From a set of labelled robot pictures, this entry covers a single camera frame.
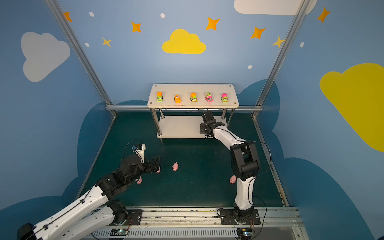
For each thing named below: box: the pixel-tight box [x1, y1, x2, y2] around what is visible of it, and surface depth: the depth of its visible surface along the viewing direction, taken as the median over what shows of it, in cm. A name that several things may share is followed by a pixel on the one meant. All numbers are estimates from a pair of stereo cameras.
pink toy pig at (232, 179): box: [229, 175, 237, 184], surface depth 88 cm
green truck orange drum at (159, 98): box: [156, 91, 164, 103], surface depth 81 cm
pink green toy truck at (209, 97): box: [205, 92, 214, 103], surface depth 80 cm
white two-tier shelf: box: [147, 84, 240, 139], surface depth 83 cm
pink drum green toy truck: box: [221, 93, 229, 103], surface depth 80 cm
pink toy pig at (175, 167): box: [172, 162, 179, 172], surface depth 92 cm
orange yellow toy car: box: [173, 94, 182, 104], surface depth 80 cm
